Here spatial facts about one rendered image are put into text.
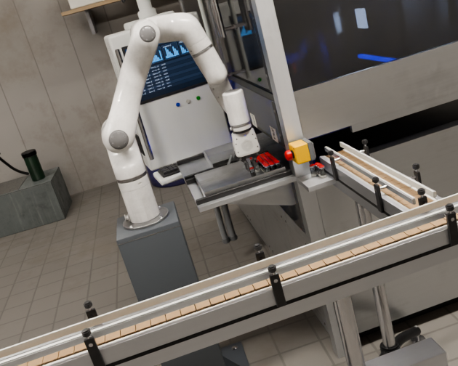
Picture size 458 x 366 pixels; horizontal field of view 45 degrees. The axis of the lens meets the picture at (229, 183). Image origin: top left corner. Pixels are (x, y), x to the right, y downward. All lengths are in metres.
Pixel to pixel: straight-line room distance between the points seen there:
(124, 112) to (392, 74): 1.03
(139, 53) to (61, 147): 4.08
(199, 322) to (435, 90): 1.42
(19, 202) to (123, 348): 4.20
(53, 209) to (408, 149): 3.82
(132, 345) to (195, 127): 1.90
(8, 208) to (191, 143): 2.79
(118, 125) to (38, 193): 3.43
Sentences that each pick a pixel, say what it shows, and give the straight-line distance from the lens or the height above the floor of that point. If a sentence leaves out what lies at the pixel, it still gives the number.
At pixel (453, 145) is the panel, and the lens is 2.48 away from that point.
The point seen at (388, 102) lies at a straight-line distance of 2.30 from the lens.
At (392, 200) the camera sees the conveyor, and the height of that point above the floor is 0.93.
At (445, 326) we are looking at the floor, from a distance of 2.75.
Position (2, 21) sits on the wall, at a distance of 6.00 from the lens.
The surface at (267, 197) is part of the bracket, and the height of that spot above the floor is 0.80.
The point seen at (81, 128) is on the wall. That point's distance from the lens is 6.02.
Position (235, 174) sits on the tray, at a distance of 2.41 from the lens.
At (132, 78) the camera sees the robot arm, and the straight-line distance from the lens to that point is 2.10.
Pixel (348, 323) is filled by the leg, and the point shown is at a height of 0.74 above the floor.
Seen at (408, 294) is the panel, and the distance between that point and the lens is 2.63.
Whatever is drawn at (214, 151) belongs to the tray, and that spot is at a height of 0.90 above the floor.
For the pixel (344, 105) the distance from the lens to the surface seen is 2.22.
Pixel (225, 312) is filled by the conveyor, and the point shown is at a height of 0.92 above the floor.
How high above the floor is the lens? 1.64
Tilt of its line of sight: 19 degrees down
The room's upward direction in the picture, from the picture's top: 16 degrees counter-clockwise
